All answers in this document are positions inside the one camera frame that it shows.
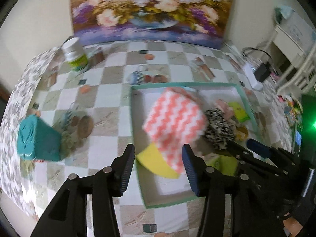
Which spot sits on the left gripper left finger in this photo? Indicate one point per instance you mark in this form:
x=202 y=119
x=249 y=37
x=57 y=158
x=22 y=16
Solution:
x=121 y=171

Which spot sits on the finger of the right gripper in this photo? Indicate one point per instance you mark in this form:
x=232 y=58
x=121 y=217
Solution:
x=242 y=154
x=260 y=148

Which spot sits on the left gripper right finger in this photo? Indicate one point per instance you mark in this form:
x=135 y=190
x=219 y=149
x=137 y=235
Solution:
x=195 y=169

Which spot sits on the lime green cloth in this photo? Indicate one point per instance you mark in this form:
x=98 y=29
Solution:
x=227 y=165

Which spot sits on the orange yellow round sponge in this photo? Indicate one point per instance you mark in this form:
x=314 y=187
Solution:
x=241 y=133

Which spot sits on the black white spotted cloth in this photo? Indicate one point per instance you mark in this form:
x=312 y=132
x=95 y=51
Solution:
x=218 y=132

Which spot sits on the green tissue pack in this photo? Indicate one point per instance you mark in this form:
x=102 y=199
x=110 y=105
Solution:
x=240 y=114

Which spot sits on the pink floral fabric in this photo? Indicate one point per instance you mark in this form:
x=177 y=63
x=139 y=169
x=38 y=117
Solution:
x=227 y=111

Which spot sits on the pink white zigzag cloth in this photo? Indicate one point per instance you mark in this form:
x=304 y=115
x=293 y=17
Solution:
x=176 y=118

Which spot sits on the teal square box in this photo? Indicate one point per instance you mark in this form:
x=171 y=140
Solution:
x=37 y=140

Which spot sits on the pile of colourful toys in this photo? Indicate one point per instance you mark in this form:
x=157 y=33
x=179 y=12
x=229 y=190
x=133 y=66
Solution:
x=293 y=110

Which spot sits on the checkered patterned tablecloth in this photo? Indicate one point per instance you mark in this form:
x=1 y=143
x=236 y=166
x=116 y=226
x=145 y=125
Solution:
x=103 y=92

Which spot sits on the black power adapter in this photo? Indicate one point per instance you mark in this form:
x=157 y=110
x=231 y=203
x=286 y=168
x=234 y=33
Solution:
x=263 y=72

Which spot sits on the white power strip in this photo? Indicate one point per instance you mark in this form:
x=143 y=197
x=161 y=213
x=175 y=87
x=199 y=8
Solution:
x=255 y=84

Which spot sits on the white wooden chair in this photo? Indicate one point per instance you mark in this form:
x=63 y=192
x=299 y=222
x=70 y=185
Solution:
x=299 y=77

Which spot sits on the grey floral tablecloth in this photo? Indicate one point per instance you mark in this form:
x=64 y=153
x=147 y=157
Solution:
x=15 y=112

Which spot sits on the white desk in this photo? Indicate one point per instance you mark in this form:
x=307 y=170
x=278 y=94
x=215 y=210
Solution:
x=294 y=37

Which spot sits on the white pill bottle green label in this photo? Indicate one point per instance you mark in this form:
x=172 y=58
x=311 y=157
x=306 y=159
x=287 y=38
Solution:
x=75 y=55

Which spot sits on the floral canvas painting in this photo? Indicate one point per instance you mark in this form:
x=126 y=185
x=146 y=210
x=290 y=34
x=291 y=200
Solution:
x=199 y=22

